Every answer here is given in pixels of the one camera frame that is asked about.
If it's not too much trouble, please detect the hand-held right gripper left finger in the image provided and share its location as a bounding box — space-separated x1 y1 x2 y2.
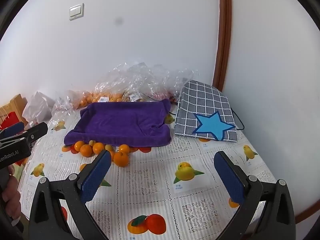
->
28 150 112 240

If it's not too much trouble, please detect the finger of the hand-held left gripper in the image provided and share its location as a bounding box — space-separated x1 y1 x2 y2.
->
0 122 25 137
24 122 48 142

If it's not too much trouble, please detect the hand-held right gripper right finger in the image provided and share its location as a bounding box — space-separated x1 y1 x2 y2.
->
214 151 297 240

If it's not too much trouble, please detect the large orange with stem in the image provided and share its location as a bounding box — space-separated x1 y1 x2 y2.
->
113 152 130 167

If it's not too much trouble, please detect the purple towel covered tray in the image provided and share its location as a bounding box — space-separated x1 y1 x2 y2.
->
64 99 173 148

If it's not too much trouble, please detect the person's left hand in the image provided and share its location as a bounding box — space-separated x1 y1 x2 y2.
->
0 165 22 222

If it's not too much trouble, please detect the crumpled clear plastic bag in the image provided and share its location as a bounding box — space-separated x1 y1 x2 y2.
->
47 90 75 128

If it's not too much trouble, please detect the grey checked cushion blue star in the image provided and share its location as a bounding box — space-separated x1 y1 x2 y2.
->
174 80 238 142

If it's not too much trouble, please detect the clear plastic bag of oranges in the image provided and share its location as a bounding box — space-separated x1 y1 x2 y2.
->
71 76 125 109

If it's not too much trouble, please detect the clear plastic bag white label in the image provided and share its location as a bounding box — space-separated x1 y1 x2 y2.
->
114 61 163 103

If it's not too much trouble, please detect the black cable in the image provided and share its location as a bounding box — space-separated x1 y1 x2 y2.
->
231 106 245 131

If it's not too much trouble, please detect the white light switch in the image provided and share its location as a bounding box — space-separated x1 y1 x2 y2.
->
68 3 85 21

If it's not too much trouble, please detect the brown wooden door frame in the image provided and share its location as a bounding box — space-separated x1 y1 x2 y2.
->
211 0 233 92

